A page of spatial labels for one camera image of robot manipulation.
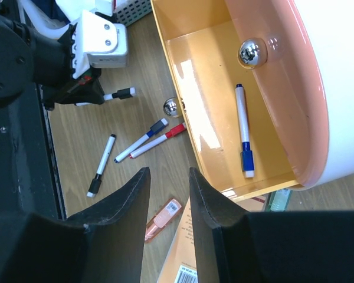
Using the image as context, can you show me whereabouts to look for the orange correction tape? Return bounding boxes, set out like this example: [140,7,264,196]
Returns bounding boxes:
[145,198,183,243]

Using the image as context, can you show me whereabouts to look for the yellow drawer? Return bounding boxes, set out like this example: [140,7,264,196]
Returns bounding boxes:
[152,1,297,201]

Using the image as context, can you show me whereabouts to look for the black cap whiteboard marker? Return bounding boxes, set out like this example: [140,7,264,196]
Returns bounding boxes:
[103,87,136,101]

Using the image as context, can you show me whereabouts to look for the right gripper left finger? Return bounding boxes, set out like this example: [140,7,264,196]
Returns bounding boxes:
[0,167,150,282]

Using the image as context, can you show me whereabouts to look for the blue cap marker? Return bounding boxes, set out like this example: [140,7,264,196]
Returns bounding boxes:
[235,84,254,178]
[114,118,169,163]

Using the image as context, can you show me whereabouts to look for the grey bottom drawer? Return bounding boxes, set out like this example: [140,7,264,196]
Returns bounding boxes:
[163,97,185,118]

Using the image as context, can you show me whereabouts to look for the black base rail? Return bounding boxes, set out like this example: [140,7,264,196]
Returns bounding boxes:
[0,84,66,219]

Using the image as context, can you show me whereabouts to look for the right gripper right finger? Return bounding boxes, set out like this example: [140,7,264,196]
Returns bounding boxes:
[189,167,354,282]

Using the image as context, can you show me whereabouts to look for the orange paperback book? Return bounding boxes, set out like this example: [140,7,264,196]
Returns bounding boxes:
[158,202,198,283]

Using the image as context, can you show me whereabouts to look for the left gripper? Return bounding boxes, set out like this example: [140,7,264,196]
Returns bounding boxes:
[42,24,104,111]

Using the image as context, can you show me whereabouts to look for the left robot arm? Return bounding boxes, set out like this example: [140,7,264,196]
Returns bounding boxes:
[0,15,104,110]

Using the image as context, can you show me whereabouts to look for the blue plastic file organizer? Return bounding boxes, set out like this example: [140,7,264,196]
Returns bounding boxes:
[114,0,152,27]

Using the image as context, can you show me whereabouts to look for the black marker lower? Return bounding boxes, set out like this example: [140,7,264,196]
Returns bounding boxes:
[87,134,116,198]

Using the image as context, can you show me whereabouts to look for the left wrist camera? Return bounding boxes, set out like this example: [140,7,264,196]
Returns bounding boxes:
[72,10,129,79]

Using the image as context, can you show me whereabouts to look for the red cap whiteboard marker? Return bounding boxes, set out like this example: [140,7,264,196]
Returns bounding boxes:
[129,122,186,159]

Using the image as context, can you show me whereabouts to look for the white mini drawer cabinet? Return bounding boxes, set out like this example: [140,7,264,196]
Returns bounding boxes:
[294,1,354,187]

